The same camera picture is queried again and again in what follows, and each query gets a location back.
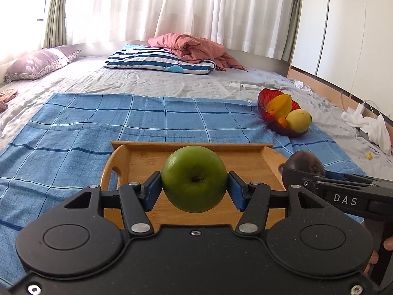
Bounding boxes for green apple with stem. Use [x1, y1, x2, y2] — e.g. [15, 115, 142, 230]
[161, 146, 228, 213]

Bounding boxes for person's right hand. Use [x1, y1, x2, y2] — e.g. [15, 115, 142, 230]
[364, 236, 393, 276]

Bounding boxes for wooden serving tray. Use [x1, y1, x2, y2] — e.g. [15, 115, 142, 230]
[100, 141, 286, 231]

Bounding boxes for small orange in bowl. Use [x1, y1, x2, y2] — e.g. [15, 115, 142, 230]
[276, 117, 290, 129]

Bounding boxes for red glass fruit bowl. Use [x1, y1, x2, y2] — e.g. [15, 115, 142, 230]
[257, 88, 312, 138]

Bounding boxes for white crumpled clothes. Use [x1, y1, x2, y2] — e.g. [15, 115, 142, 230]
[341, 104, 391, 155]

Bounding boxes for blue checkered cloth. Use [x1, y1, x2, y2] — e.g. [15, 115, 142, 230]
[1, 93, 362, 287]

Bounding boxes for white wardrobe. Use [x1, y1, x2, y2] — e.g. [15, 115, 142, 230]
[291, 0, 392, 118]

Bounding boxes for blue striped pillow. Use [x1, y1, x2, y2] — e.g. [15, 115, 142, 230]
[104, 45, 216, 75]

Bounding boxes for pink blanket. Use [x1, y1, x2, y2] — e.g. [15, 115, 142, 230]
[148, 33, 246, 71]

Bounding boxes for brown cloth at left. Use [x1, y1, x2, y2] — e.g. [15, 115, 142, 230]
[0, 88, 18, 113]

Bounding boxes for white sheer curtain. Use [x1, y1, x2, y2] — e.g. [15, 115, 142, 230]
[65, 0, 293, 59]

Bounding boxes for purple floral pillow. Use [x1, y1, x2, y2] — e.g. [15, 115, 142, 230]
[4, 45, 81, 83]

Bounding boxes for green side curtain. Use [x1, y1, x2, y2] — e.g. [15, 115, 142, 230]
[43, 0, 67, 48]

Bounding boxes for right green curtain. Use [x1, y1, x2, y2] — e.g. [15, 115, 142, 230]
[282, 0, 302, 63]

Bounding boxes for white charger cable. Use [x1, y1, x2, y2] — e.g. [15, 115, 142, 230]
[339, 90, 384, 121]

